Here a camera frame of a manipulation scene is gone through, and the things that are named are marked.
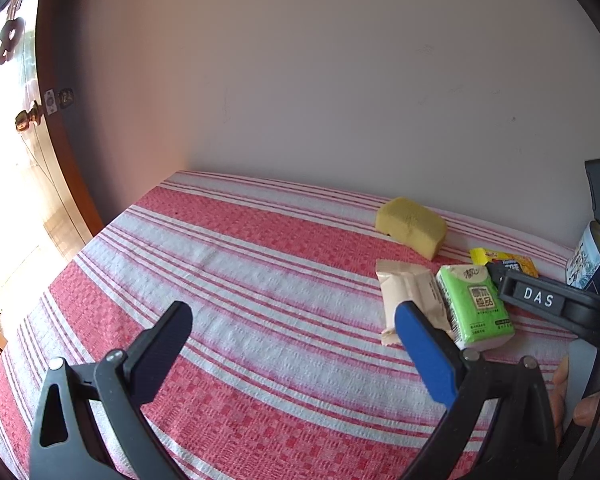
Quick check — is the person's right hand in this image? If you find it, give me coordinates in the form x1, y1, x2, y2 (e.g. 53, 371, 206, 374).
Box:
549, 354, 600, 446

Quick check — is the green tissue pack outside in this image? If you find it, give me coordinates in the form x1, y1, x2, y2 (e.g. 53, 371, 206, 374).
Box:
436, 264, 515, 351

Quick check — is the yellow snack packet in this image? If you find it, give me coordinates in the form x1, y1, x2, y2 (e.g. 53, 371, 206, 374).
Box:
469, 247, 539, 278

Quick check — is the beige snack packet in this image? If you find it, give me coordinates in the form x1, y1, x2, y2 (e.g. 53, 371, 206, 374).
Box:
376, 260, 453, 347

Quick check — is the red white striped cloth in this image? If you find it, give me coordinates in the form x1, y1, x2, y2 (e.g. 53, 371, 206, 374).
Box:
0, 169, 581, 480

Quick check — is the wooden door with knob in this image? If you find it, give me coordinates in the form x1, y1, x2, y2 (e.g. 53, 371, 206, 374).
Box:
0, 0, 102, 259

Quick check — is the yellow sponge at left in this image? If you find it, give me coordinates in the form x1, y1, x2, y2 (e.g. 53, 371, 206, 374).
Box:
375, 197, 448, 260

